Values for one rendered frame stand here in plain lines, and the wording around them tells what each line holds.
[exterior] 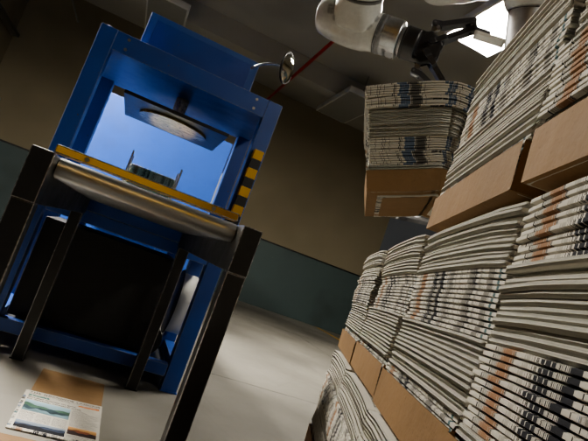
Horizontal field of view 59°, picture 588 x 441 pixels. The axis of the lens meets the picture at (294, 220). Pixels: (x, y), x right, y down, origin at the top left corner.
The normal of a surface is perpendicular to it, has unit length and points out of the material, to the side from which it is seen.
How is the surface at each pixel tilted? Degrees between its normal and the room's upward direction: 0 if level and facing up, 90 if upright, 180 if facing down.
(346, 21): 138
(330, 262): 90
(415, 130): 90
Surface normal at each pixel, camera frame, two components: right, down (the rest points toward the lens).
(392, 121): -0.13, -0.16
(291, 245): 0.30, 0.00
